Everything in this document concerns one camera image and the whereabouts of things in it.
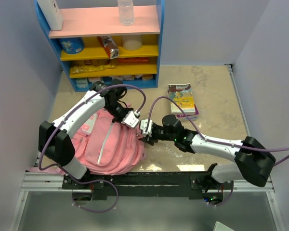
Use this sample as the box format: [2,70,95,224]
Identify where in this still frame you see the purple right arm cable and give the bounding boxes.
[145,96,289,207]

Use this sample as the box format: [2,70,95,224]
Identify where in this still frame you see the orange silver snack bag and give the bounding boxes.
[97,36,119,59]

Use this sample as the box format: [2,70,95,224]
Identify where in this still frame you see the illustrated children's book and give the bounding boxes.
[167,83,196,116]

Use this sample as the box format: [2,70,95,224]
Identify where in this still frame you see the pale green tissue pack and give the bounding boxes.
[75,78,89,89]

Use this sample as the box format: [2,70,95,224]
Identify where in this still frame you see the orange flat box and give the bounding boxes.
[118,57,150,64]

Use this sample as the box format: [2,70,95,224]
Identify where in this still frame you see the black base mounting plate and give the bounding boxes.
[62,171,232,204]

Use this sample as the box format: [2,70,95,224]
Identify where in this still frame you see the yellow snack packet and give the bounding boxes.
[71,64,116,74]

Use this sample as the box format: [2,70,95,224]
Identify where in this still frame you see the pink student backpack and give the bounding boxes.
[30,109,145,180]

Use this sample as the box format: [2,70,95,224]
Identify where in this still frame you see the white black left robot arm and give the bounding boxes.
[38,80,140,189]

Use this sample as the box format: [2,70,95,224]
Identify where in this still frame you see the white paper corner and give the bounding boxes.
[213,221,234,231]

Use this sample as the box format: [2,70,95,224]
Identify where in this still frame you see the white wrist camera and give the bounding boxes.
[122,110,140,128]
[139,119,153,137]

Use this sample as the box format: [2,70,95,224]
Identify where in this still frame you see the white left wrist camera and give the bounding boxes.
[122,110,140,128]

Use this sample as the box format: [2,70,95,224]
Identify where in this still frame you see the red yellow snack box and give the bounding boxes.
[83,60,94,65]

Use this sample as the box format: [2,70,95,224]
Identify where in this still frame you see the blue snack canister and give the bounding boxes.
[58,38,84,54]

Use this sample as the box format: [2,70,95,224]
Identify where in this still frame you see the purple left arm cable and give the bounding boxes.
[38,84,147,214]

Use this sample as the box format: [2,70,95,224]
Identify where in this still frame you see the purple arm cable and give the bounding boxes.
[38,84,147,214]
[145,96,289,207]

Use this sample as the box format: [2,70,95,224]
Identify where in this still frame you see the clear plastic water bottle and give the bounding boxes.
[117,0,134,26]

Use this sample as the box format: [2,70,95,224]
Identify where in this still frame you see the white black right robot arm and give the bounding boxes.
[139,115,276,189]

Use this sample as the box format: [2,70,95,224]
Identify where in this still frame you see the blue shelf with coloured boards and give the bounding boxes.
[34,0,164,91]

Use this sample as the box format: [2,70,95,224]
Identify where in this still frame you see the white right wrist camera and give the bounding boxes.
[139,119,153,137]

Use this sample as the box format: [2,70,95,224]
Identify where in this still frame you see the white rectangular device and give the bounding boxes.
[37,0,64,31]

